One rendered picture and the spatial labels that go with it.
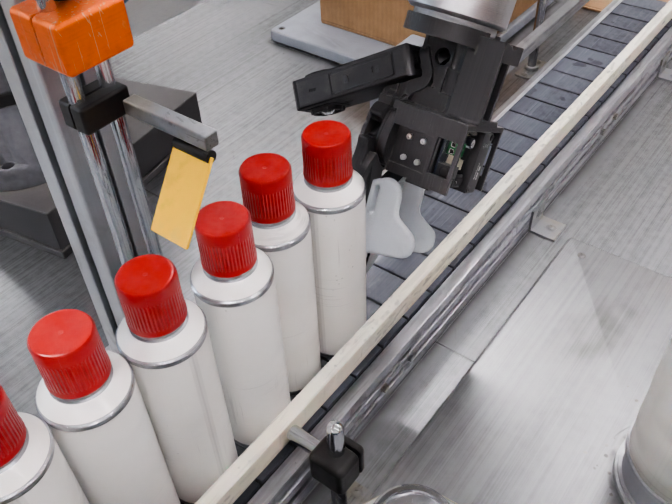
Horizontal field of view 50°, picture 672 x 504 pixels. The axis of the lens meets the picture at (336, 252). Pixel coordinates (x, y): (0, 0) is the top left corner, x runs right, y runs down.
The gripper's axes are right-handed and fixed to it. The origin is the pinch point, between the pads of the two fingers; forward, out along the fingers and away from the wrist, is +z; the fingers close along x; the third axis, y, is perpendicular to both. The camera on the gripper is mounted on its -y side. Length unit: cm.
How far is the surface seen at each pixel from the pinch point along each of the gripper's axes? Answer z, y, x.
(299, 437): 9.5, 5.9, -11.6
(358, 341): 4.5, 4.4, -3.9
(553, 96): -15.9, -0.6, 38.6
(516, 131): -11.3, -0.8, 30.6
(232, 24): -12, -54, 41
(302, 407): 8.2, 4.7, -10.2
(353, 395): 8.8, 5.4, -4.0
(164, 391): 3.9, 2.5, -22.9
